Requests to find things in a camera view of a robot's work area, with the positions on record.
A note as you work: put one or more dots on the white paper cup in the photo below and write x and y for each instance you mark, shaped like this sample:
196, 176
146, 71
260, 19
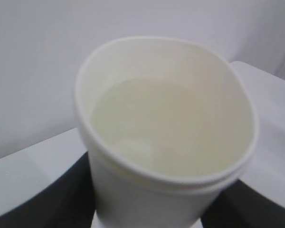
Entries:
168, 125

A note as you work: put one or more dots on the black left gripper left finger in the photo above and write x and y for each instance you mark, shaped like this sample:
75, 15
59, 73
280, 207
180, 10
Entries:
69, 202

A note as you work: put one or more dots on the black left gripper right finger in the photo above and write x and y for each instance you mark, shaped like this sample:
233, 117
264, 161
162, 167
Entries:
239, 206

